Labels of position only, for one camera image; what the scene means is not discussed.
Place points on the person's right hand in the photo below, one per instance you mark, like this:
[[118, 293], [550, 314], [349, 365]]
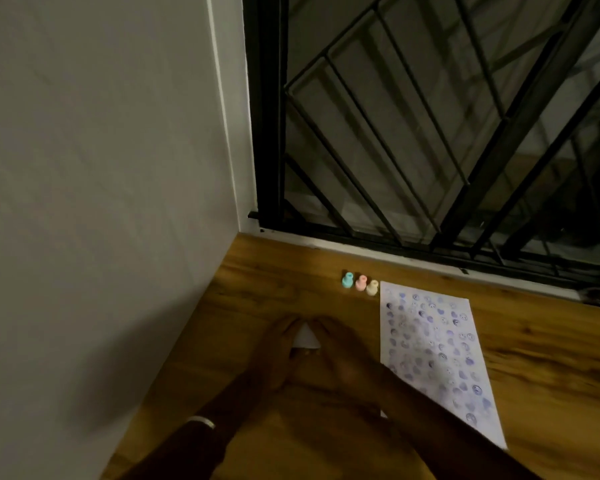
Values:
[[347, 359]]

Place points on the person's left hand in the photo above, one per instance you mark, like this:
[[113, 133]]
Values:
[[275, 354]]

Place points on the person's left fingers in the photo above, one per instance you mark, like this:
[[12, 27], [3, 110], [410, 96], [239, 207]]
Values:
[[284, 330]]

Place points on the person's right fingers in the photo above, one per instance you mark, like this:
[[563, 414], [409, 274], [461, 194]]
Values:
[[332, 332]]

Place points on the small white paper piece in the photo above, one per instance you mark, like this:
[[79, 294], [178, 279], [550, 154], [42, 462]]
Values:
[[306, 338]]

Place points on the teal stamp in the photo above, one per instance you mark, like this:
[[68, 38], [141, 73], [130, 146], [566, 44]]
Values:
[[347, 280]]

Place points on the pink stamp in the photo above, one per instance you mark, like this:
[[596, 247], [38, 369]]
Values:
[[361, 283]]

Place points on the cream stamp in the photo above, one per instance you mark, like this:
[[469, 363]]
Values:
[[372, 287]]

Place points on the white sheet with blue stamps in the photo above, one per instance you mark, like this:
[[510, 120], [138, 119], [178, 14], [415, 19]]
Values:
[[432, 349]]

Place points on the silver bangle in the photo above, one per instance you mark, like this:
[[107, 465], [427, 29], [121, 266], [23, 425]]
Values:
[[202, 421]]

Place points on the black metal window grille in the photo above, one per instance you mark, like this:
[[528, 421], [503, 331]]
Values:
[[430, 144]]

